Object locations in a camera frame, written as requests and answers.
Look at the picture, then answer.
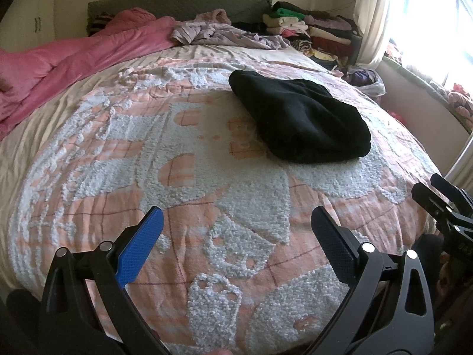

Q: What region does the grey green headboard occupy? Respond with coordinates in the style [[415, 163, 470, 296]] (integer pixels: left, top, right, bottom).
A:
[[88, 0, 273, 30]]

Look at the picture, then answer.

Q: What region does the lilac crumpled garment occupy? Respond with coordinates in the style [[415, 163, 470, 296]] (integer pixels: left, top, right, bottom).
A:
[[171, 9, 291, 51]]

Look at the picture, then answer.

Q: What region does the white built-in wardrobe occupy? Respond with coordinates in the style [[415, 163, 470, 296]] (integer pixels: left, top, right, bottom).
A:
[[1, 0, 55, 52]]

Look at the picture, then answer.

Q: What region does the stack of folded clothes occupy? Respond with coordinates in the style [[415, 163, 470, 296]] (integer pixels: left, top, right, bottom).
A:
[[262, 2, 362, 68]]

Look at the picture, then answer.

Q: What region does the black printed sweatshirt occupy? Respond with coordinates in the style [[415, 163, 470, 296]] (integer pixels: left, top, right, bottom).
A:
[[229, 70, 371, 164]]

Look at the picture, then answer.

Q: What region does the pink quilt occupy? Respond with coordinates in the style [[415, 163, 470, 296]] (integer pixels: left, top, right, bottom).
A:
[[1, 8, 178, 138]]

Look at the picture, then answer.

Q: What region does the pink white chenille bedspread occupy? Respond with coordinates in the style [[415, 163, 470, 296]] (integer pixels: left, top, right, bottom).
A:
[[1, 46, 438, 354]]

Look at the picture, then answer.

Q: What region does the cream curtain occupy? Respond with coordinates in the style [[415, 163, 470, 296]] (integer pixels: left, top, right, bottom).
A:
[[354, 0, 393, 70]]

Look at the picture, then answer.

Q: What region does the striped dark pillow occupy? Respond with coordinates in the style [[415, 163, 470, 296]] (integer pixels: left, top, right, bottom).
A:
[[86, 12, 115, 37]]

